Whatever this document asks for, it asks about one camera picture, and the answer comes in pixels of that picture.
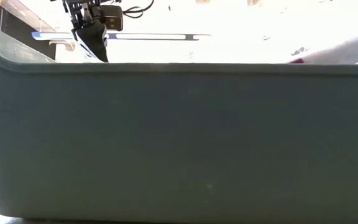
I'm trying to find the dark grey plastic bin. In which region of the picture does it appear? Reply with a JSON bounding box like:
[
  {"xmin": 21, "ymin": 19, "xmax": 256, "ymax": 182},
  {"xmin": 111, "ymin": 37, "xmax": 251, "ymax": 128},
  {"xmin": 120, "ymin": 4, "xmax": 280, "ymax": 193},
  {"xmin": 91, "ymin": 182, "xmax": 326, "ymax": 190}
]
[{"xmin": 0, "ymin": 12, "xmax": 358, "ymax": 222}]

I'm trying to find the small black distant object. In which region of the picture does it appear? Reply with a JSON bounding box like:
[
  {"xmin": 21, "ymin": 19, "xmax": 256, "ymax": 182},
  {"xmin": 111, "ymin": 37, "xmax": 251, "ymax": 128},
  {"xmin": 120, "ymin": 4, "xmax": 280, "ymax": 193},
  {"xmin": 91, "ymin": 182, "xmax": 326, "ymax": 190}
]
[{"xmin": 290, "ymin": 46, "xmax": 310, "ymax": 57}]

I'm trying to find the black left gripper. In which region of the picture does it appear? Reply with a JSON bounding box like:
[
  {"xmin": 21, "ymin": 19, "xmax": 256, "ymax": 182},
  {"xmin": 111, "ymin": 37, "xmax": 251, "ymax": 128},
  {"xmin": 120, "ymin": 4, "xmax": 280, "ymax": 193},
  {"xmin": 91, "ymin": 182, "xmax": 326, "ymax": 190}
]
[{"xmin": 50, "ymin": 0, "xmax": 122, "ymax": 63}]

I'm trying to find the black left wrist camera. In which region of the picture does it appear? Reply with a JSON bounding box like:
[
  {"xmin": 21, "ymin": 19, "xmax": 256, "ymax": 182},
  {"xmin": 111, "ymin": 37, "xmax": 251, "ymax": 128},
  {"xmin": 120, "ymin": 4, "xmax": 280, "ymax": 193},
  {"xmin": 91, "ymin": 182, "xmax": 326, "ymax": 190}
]
[{"xmin": 99, "ymin": 4, "xmax": 124, "ymax": 32}]

